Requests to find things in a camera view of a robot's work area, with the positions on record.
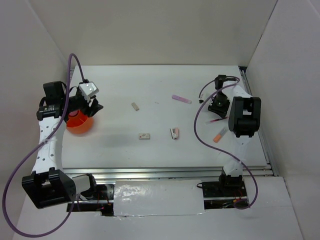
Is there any staples box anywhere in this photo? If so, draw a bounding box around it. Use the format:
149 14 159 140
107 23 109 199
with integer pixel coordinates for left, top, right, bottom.
138 132 151 140

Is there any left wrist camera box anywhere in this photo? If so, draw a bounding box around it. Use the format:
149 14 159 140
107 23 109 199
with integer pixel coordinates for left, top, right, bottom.
78 81 99 99

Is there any aluminium rail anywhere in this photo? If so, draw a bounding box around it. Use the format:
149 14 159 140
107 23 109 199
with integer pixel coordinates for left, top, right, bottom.
238 66 280 177
62 166 273 181

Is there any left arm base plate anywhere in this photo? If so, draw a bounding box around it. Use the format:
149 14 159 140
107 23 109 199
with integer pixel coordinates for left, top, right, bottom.
72 184 115 217

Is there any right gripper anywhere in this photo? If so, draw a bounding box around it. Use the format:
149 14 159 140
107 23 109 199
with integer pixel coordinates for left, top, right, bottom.
208 92 231 119

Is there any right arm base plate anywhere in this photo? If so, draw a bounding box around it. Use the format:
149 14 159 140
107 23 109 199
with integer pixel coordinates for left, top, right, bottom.
196 181 249 210

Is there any red pen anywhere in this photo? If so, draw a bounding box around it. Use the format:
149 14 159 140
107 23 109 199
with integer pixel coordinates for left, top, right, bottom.
205 116 229 125

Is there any beige eraser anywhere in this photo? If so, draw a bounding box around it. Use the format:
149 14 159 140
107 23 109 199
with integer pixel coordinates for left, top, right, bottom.
131 102 140 111

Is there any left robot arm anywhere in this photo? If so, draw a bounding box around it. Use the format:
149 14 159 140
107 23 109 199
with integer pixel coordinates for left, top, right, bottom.
21 80 103 209

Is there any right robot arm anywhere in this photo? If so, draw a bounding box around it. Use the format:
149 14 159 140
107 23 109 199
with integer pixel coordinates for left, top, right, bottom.
208 75 261 196

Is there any lilac highlighter marker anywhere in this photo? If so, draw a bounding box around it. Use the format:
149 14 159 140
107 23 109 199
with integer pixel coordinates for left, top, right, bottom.
171 94 192 104

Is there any pink round container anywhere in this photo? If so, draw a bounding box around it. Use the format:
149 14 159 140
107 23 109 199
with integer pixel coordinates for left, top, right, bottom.
68 110 79 117

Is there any orange highlighter marker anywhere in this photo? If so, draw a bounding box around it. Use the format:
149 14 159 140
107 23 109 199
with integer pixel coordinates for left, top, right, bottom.
213 127 228 143

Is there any pink mini stapler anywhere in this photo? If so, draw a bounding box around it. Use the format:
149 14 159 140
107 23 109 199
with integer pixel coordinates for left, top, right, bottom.
170 127 179 140

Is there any white cover sheet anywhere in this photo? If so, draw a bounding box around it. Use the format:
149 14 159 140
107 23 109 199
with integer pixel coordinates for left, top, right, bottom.
113 179 205 217

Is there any aluminium front rail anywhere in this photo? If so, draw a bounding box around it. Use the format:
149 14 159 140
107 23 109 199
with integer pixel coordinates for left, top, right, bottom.
62 166 273 181

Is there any orange round pen holder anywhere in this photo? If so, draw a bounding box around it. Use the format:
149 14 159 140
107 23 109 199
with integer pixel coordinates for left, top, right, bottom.
66 110 94 135

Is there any aluminium right rail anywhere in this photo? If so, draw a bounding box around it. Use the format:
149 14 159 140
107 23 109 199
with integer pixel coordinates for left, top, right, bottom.
238 66 280 177

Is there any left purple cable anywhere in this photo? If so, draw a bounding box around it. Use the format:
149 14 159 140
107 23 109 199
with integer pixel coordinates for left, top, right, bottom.
2 53 87 238

